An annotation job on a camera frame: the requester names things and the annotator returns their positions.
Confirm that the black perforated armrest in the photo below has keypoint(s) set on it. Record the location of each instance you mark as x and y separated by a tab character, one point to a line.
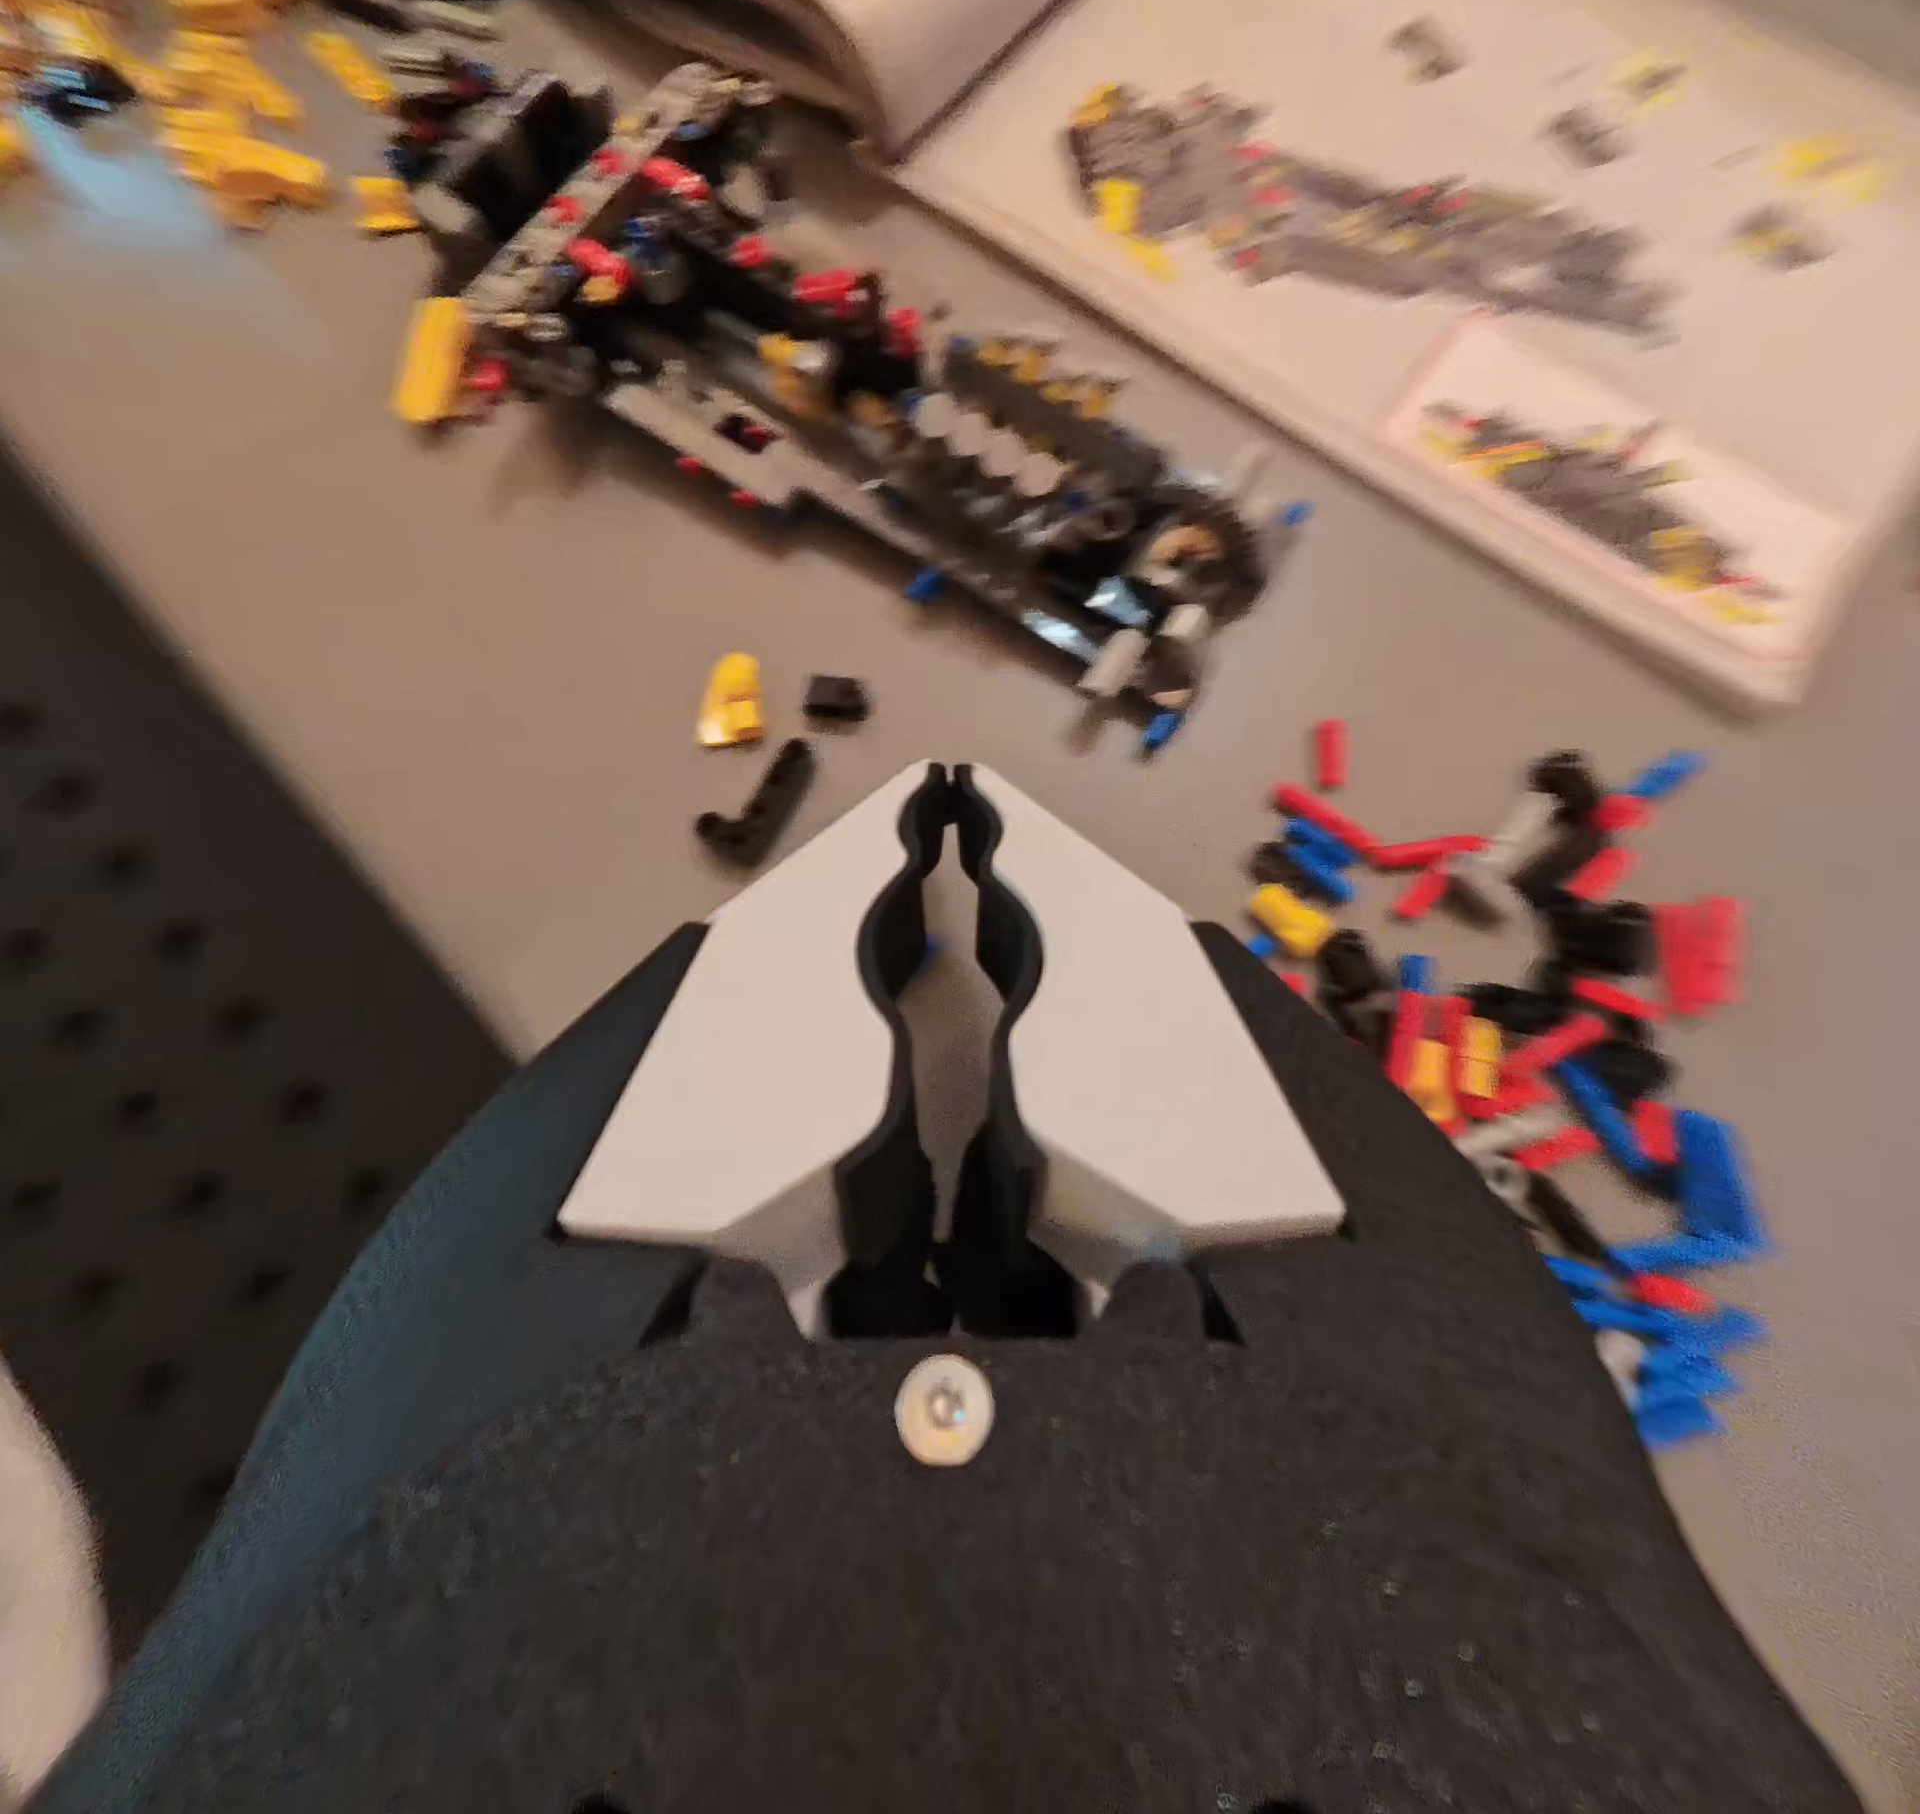
195	1018

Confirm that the pile of red blue lego pins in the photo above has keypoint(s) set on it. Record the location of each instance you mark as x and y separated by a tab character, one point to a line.
1545	1048

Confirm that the small yellow lego piece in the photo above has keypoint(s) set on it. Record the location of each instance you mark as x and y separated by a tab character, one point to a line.
732	701

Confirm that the yellow and black lego arc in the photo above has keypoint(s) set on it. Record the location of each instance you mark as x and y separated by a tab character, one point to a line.
432	359

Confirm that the white instruction booklet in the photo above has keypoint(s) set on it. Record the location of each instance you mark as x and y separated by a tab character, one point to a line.
1501	118

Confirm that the small black lego connector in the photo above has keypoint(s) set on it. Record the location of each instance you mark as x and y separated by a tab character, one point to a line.
836	701

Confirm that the pile of yellow lego pieces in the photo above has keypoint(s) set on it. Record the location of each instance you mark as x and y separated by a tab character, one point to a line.
225	118

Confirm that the grey black lego chassis assembly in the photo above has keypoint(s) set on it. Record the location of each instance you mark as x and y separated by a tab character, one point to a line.
780	389

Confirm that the black lego angle beam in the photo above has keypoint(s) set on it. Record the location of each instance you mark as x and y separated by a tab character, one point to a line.
758	808

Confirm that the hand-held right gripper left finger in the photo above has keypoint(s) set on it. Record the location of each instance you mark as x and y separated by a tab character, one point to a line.
720	1094

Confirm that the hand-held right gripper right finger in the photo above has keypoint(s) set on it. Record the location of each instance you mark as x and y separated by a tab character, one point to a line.
1171	1094

